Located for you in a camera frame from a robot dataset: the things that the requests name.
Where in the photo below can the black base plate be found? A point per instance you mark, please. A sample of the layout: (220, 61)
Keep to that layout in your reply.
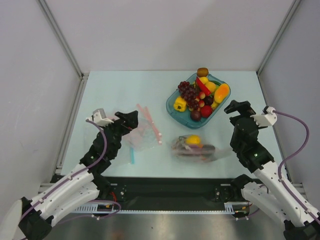
(172, 194)

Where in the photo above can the red chili pepper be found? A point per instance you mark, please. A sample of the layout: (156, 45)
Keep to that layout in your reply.
(202, 87)

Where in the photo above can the brown kiwi fruit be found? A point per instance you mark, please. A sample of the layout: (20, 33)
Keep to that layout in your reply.
(202, 72)

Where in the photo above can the pink dotted zip bag stack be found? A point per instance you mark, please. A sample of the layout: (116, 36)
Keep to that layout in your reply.
(146, 135)

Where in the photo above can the aluminium frame post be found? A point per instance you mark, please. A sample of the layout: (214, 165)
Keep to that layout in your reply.
(279, 35)
(45, 8)

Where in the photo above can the yellow lemon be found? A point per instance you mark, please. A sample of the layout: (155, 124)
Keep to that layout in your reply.
(193, 140)
(211, 86)

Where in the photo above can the clear zip bag pink zipper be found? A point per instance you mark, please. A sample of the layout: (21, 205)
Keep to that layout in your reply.
(192, 153)

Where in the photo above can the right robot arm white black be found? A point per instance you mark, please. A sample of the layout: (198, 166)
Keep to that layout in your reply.
(275, 196)

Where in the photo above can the left aluminium frame post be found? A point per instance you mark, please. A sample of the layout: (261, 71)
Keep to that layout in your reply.
(45, 8)

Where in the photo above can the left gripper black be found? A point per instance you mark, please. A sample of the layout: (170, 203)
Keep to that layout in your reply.
(130, 122)

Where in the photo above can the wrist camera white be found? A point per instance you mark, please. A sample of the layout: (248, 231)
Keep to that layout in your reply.
(266, 119)
(99, 118)

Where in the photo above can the dark red grape bunch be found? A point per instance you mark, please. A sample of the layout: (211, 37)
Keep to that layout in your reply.
(189, 94)

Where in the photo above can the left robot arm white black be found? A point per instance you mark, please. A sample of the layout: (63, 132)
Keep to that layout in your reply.
(84, 183)

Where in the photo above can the right aluminium frame post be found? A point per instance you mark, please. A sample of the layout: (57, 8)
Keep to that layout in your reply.
(279, 35)

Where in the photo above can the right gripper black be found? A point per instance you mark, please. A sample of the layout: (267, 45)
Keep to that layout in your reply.
(242, 116)

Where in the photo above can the blue zipper bag strip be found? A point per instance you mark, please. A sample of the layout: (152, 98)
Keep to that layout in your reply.
(132, 156)

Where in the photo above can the red apple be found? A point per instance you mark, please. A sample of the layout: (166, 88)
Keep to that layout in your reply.
(206, 111)

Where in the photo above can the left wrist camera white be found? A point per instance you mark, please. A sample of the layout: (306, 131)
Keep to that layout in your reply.
(99, 118)

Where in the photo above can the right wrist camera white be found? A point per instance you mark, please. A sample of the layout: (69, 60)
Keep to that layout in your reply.
(266, 119)

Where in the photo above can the aluminium front rail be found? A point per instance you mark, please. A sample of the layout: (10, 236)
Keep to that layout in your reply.
(300, 188)

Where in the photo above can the orange mango piece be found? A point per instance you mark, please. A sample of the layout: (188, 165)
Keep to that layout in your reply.
(221, 93)

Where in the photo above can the dark purple plum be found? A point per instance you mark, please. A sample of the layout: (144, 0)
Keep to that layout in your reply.
(195, 115)

